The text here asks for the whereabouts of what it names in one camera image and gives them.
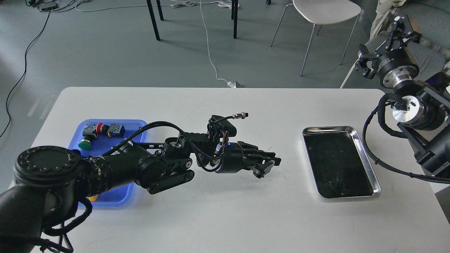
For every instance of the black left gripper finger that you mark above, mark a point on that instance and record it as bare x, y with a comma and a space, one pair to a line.
252, 151
263, 166

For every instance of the white chair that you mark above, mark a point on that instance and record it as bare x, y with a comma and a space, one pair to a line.
323, 12

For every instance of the yellow push button switch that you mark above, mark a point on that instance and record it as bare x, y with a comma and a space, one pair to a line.
93, 198

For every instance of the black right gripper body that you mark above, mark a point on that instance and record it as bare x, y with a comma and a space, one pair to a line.
394, 67

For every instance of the red push button switch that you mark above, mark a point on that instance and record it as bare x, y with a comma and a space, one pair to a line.
113, 130

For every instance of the blue plastic tray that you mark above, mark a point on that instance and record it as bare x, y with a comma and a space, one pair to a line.
116, 197

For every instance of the silver metal tray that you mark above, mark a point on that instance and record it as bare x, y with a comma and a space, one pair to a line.
339, 163

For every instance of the green push button switch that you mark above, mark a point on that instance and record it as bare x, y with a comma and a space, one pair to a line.
89, 134

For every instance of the black table leg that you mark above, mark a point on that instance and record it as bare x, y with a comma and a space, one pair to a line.
159, 7
234, 17
153, 19

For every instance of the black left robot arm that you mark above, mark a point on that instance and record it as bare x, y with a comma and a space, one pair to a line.
52, 184

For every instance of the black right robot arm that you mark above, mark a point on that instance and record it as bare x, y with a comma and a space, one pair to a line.
413, 110

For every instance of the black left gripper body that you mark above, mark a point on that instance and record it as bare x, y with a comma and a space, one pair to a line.
235, 158

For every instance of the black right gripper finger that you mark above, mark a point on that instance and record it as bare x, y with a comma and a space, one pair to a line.
364, 58
403, 31

